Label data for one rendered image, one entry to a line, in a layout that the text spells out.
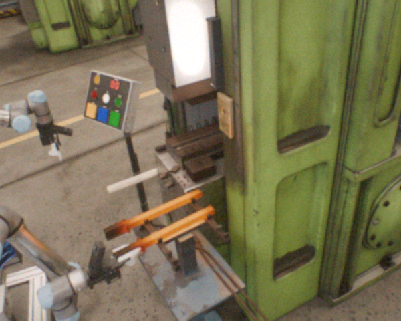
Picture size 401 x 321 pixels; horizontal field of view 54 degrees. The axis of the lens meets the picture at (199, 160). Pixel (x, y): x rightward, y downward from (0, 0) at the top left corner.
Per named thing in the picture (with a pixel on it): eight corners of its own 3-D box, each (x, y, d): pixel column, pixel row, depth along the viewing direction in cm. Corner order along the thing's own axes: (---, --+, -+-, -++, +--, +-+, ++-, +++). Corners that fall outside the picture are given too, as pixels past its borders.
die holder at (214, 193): (194, 257, 203) (184, 190, 177) (164, 214, 231) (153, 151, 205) (283, 216, 221) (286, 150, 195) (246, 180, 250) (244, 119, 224)
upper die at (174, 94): (174, 103, 169) (170, 83, 164) (156, 87, 184) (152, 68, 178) (256, 77, 183) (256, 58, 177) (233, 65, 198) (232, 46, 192)
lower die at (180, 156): (182, 170, 190) (180, 155, 185) (166, 150, 205) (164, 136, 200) (256, 142, 204) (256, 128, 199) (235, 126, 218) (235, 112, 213)
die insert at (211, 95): (192, 106, 179) (190, 94, 175) (184, 99, 184) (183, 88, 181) (248, 88, 189) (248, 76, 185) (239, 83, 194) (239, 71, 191)
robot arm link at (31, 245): (-28, 197, 129) (65, 279, 156) (-40, 221, 120) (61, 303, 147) (1, 182, 127) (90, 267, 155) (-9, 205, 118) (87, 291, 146)
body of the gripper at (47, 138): (43, 140, 204) (35, 120, 197) (60, 136, 206) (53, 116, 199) (43, 148, 198) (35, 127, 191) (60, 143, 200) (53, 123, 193)
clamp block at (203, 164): (194, 183, 181) (192, 172, 177) (186, 174, 187) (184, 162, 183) (217, 174, 185) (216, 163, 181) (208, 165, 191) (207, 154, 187)
